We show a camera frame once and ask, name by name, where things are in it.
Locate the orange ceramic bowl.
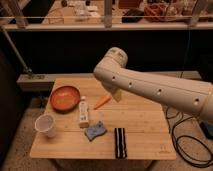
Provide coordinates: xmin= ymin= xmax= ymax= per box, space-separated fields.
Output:
xmin=50 ymin=86 xmax=80 ymax=112

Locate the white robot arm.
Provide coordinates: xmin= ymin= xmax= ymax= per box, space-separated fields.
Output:
xmin=93 ymin=47 xmax=213 ymax=124

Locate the orange carrot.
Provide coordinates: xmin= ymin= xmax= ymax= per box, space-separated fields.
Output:
xmin=94 ymin=95 xmax=111 ymax=110

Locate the wooden table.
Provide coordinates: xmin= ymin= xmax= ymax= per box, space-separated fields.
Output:
xmin=29 ymin=77 xmax=177 ymax=161

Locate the black white striped cloth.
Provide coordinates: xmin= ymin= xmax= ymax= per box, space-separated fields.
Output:
xmin=114 ymin=128 xmax=127 ymax=159

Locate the blue sponge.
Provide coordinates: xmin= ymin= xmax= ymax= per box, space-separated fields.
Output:
xmin=84 ymin=121 xmax=107 ymax=141

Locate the grey metal ledge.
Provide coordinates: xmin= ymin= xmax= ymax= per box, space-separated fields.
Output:
xmin=17 ymin=71 xmax=202 ymax=92

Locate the white plastic cup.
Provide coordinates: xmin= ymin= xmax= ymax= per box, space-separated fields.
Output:
xmin=35 ymin=114 xmax=56 ymax=138

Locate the black object on shelf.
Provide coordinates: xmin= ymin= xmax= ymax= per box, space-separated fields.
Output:
xmin=121 ymin=9 xmax=144 ymax=23

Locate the red basket on shelf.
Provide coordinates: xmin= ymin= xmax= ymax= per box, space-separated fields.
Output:
xmin=144 ymin=3 xmax=184 ymax=22

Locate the diagonal metal rod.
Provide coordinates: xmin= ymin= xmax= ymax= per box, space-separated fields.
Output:
xmin=1 ymin=26 xmax=33 ymax=77

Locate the black box on floor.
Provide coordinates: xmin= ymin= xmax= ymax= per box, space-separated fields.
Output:
xmin=200 ymin=122 xmax=213 ymax=140

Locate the black floor cable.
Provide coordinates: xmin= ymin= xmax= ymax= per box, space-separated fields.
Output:
xmin=165 ymin=106 xmax=213 ymax=169

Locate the upper shelf rail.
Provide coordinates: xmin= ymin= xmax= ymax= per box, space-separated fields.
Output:
xmin=0 ymin=0 xmax=213 ymax=31

